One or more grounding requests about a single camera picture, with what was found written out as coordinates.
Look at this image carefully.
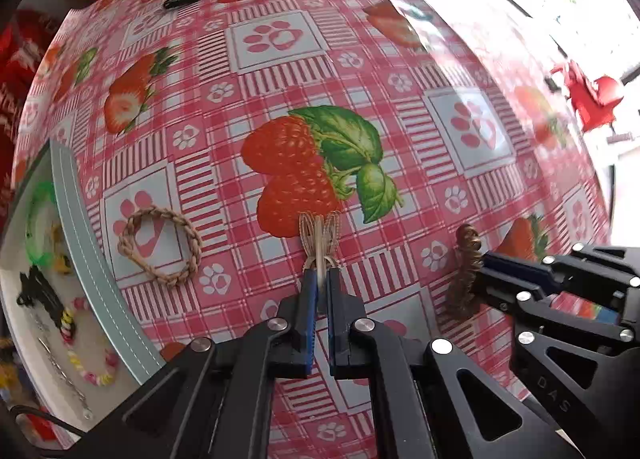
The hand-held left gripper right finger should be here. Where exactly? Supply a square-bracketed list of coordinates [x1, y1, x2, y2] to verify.
[325, 266, 586, 459]

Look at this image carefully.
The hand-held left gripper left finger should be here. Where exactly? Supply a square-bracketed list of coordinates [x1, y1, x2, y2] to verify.
[65, 266, 326, 459]

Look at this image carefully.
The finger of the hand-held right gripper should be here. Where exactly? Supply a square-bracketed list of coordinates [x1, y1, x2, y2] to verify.
[475, 281, 640, 459]
[482, 241, 640, 296]

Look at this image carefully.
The brown spiral hair tie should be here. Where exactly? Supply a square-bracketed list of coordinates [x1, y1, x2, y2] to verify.
[445, 224, 483, 322]

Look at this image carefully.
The beige elastic hair tie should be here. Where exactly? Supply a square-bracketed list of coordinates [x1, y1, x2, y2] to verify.
[298, 211, 343, 272]

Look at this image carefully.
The yellow rubber band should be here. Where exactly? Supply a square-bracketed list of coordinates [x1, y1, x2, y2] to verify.
[52, 226, 74, 276]

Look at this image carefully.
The silver chain necklace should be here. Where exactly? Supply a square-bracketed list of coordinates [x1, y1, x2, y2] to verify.
[32, 314, 96, 420]

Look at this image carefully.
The white jewelry box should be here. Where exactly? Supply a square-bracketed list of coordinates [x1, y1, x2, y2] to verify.
[0, 139, 166, 450]

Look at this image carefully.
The red plastic object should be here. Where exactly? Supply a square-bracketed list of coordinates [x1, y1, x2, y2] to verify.
[550, 59, 626, 132]

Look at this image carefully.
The strawberry print tablecloth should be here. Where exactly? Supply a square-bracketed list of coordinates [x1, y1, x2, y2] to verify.
[12, 0, 613, 459]

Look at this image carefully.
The black claw hair clip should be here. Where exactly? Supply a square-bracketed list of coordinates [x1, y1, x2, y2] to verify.
[16, 266, 68, 320]

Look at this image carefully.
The green bangle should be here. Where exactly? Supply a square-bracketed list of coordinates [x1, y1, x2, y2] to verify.
[25, 181, 58, 267]

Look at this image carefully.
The red printed blanket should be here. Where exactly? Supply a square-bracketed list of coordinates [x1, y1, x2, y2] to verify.
[0, 9, 66, 190]

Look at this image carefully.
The beige braided bracelet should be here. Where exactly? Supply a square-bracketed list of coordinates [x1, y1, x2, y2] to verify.
[117, 207, 202, 287]

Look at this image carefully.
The colourful bead bracelet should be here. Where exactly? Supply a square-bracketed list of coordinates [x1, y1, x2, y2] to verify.
[62, 296, 121, 387]

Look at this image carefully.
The yellow black braided hair tie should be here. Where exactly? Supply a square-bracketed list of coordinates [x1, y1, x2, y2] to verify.
[59, 306, 78, 342]

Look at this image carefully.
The black cable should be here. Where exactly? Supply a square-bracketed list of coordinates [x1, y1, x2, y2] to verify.
[10, 404, 83, 440]

